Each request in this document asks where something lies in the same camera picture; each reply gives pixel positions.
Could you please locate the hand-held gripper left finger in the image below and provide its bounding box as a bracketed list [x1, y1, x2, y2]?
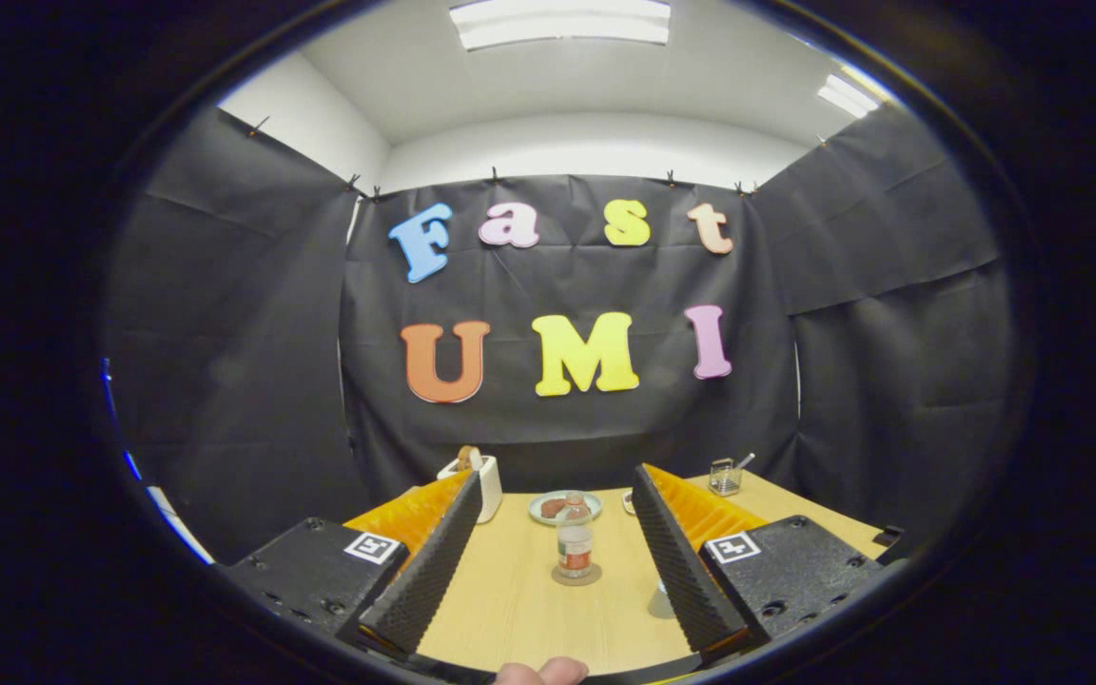
[215, 469, 485, 657]

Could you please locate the pale green plate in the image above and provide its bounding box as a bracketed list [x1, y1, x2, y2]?
[527, 490, 604, 527]

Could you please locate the clear juice bottle red label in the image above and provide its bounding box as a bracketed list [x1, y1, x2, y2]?
[557, 492, 596, 579]

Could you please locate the small metal wire basket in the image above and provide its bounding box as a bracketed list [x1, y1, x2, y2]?
[708, 453, 757, 498]

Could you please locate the small ceiling light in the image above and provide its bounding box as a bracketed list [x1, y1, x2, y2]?
[815, 74, 883, 119]

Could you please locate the wooden table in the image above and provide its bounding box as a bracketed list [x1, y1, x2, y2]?
[415, 471, 893, 679]

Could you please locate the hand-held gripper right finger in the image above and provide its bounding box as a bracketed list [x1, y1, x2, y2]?
[630, 463, 891, 664]

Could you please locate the white toaster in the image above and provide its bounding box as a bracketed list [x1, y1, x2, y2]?
[437, 455, 504, 525]

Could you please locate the long ceiling light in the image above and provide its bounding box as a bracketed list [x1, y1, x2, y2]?
[449, 0, 673, 51]

